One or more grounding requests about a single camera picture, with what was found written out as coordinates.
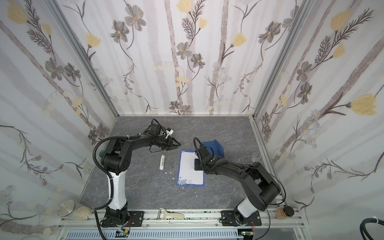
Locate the small jar black lid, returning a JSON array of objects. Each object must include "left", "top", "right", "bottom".
[{"left": 275, "top": 206, "right": 295, "bottom": 220}]

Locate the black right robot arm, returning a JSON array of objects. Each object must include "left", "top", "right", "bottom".
[{"left": 195, "top": 145, "right": 281, "bottom": 226}]

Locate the black cable bottom right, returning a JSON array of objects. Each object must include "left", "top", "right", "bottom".
[{"left": 359, "top": 216, "right": 384, "bottom": 240}]

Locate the clear glass cup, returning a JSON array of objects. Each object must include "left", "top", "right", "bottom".
[{"left": 251, "top": 152, "right": 262, "bottom": 162}]

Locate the dark blue envelope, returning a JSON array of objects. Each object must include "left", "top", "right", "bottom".
[{"left": 202, "top": 140, "right": 225, "bottom": 158}]

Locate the glass jar with metal lid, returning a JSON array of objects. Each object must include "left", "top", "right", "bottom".
[{"left": 57, "top": 200, "right": 93, "bottom": 221}]

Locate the teal ceramic cup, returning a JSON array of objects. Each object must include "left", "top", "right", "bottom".
[{"left": 99, "top": 149, "right": 106, "bottom": 159}]

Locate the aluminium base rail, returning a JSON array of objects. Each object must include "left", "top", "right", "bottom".
[{"left": 56, "top": 208, "right": 304, "bottom": 240}]

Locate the cream handled peeler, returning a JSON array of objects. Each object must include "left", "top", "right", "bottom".
[{"left": 157, "top": 208, "right": 185, "bottom": 221}]

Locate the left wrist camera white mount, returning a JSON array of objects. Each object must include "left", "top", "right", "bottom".
[{"left": 149, "top": 124, "right": 174, "bottom": 139}]

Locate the white letter paper blue border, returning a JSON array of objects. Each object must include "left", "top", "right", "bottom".
[{"left": 177, "top": 150, "right": 205, "bottom": 188}]

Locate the black corrugated cable conduit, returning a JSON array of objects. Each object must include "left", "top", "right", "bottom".
[{"left": 92, "top": 135, "right": 142, "bottom": 240}]

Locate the white glue stick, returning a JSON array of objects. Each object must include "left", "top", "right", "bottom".
[{"left": 159, "top": 155, "right": 166, "bottom": 171}]

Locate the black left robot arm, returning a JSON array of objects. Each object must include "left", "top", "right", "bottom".
[{"left": 93, "top": 134, "right": 181, "bottom": 228}]

